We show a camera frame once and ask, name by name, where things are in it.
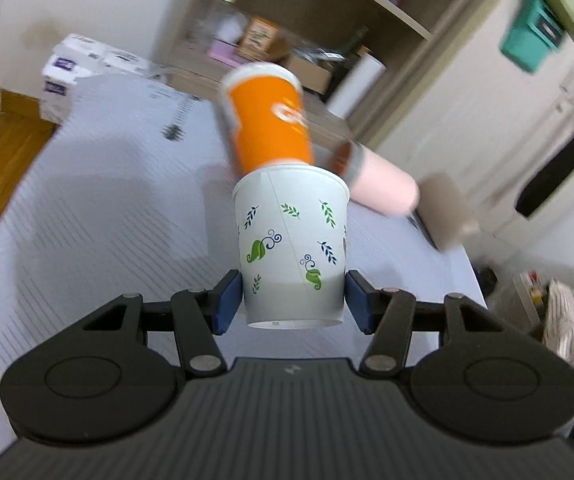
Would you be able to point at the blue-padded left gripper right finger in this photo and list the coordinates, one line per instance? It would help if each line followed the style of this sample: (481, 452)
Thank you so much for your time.
(385, 314)

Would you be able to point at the white leaf-pattern paper cup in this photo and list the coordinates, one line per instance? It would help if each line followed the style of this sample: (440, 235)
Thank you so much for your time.
(292, 224)

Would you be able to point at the beige matte cup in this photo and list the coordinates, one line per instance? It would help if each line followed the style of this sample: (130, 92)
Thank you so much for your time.
(447, 219)

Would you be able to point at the black ribbon bow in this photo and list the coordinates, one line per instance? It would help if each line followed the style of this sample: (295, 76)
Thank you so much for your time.
(546, 181)

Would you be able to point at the teal fabric pouch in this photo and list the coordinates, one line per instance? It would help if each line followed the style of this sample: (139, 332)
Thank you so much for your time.
(534, 34)

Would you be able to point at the small brown cardboard box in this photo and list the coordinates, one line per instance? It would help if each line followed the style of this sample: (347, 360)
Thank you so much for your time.
(257, 40)

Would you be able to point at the pink tumbler with grey lid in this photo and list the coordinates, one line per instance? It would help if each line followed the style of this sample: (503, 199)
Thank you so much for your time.
(374, 182)

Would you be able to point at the white paper towel roll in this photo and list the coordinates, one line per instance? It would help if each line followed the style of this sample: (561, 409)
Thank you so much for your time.
(355, 86)

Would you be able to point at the white tissue box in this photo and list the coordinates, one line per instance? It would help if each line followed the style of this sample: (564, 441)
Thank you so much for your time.
(77, 57)

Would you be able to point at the clear bottle with cream cap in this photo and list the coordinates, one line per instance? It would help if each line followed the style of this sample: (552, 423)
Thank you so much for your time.
(210, 18)

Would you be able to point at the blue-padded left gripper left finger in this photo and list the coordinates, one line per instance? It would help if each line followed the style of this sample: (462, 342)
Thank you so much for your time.
(199, 316)

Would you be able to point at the light wooden wardrobe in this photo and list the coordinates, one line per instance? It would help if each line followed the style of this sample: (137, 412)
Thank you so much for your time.
(468, 111)

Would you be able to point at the white patterned table cloth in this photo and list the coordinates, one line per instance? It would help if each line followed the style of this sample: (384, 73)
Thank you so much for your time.
(134, 194)

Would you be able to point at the wooden open shelf unit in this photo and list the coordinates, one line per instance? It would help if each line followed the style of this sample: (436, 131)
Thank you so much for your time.
(401, 37)

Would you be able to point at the open cardboard box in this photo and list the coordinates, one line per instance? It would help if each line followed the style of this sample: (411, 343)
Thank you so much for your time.
(312, 66)

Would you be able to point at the orange paper cup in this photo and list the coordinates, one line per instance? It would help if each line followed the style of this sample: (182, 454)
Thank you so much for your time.
(262, 104)

